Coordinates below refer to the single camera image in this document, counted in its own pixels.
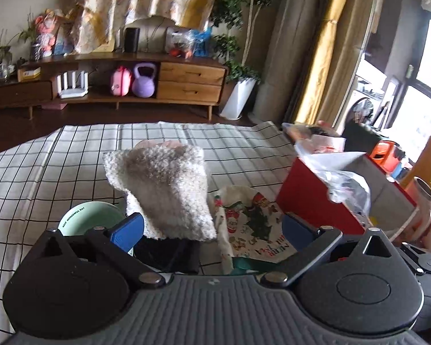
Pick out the white square planter pot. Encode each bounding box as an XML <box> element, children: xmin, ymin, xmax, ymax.
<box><xmin>220</xmin><ymin>78</ymin><xmax>257</xmax><ymax>121</ymax></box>

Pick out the yellow curtain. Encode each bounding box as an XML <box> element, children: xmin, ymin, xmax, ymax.
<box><xmin>290</xmin><ymin>0</ymin><xmax>376</xmax><ymax>125</ymax></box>

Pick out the white wifi router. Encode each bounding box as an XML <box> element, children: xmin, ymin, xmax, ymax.
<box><xmin>56</xmin><ymin>71</ymin><xmax>88</xmax><ymax>100</ymax></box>

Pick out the purple kettlebell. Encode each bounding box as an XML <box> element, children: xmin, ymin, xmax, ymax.
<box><xmin>131</xmin><ymin>62</ymin><xmax>156</xmax><ymax>98</ymax></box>

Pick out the christmas print cloth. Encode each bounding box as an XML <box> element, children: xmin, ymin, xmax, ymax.
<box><xmin>214</xmin><ymin>185</ymin><xmax>297</xmax><ymax>275</ymax></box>

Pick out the pink mesh bath pouf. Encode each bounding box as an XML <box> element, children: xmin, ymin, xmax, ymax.
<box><xmin>134</xmin><ymin>140</ymin><xmax>183</xmax><ymax>149</ymax></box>

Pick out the black cylinder speaker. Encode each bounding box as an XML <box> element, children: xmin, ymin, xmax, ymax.
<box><xmin>124</xmin><ymin>27</ymin><xmax>140</xmax><ymax>53</ymax></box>

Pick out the clear bubble wrap sheet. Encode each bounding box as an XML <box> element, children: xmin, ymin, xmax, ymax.
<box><xmin>294</xmin><ymin>139</ymin><xmax>371</xmax><ymax>227</ymax></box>

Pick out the white fluffy knit cloth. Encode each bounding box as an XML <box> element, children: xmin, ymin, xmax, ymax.
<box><xmin>103</xmin><ymin>145</ymin><xmax>216</xmax><ymax>242</ymax></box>

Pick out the pink plush doll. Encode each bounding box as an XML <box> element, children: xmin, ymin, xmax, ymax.
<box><xmin>34</xmin><ymin>9</ymin><xmax>64</xmax><ymax>58</ymax></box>

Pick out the steel white tumbler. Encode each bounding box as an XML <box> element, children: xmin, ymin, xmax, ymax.
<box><xmin>394</xmin><ymin>177</ymin><xmax>431</xmax><ymax>244</ymax></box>

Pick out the potted green tree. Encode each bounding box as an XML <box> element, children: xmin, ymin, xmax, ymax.
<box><xmin>209</xmin><ymin>0</ymin><xmax>275</xmax><ymax>82</ymax></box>

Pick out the white fan-shaped decoration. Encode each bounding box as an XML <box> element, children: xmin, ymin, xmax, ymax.
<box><xmin>124</xmin><ymin>16</ymin><xmax>175</xmax><ymax>53</ymax></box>

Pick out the blue plastic bag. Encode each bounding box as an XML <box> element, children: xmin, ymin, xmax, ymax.
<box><xmin>191</xmin><ymin>26</ymin><xmax>211</xmax><ymax>58</ymax></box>

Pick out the white black checkered tablecloth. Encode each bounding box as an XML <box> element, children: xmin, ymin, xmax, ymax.
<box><xmin>0</xmin><ymin>122</ymin><xmax>295</xmax><ymax>343</ymax></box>

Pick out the floral yellow draped sheet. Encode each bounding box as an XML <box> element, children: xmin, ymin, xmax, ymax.
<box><xmin>71</xmin><ymin>0</ymin><xmax>215</xmax><ymax>54</ymax></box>

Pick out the wooden TV console cabinet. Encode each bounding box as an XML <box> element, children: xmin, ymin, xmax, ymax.
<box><xmin>0</xmin><ymin>53</ymin><xmax>227</xmax><ymax>109</ymax></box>

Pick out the clear bag of toys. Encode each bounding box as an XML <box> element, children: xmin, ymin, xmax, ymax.
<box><xmin>165</xmin><ymin>26</ymin><xmax>195</xmax><ymax>59</ymax></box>

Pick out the red cardboard shoe box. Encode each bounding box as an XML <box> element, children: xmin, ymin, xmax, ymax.
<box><xmin>276</xmin><ymin>152</ymin><xmax>419</xmax><ymax>240</ymax></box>

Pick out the pink toy case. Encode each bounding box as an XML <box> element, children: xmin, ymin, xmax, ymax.
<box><xmin>110</xmin><ymin>66</ymin><xmax>131</xmax><ymax>97</ymax></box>

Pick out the mint green mug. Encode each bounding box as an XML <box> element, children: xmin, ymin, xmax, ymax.
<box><xmin>57</xmin><ymin>201</ymin><xmax>126</xmax><ymax>236</ymax></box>

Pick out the yellow box on shelf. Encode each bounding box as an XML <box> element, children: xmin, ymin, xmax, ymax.
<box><xmin>18</xmin><ymin>67</ymin><xmax>41</xmax><ymax>82</ymax></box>

